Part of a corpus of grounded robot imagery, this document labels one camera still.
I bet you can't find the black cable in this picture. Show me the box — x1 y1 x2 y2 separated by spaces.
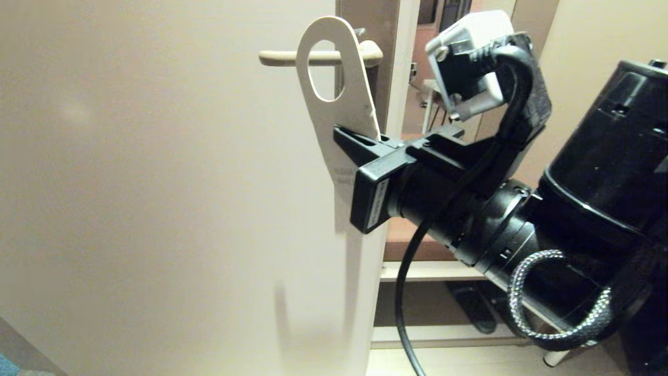
394 44 535 376

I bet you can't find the white shelf rack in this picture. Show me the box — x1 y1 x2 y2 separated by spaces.
369 260 572 367

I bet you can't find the black shoe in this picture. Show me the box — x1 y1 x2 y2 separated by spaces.
448 281 497 335

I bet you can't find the grey braided cable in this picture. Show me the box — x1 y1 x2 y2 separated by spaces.
507 250 614 351

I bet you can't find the white door hanger sign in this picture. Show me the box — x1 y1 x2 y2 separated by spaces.
295 16 384 236

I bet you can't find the beige door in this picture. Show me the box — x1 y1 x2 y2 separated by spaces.
0 0 403 376

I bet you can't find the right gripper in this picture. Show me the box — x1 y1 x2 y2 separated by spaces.
333 125 532 264

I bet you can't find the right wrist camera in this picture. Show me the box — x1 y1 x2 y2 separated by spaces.
406 9 553 183

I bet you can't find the beige lever door handle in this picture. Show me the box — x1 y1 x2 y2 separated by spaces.
259 40 384 68

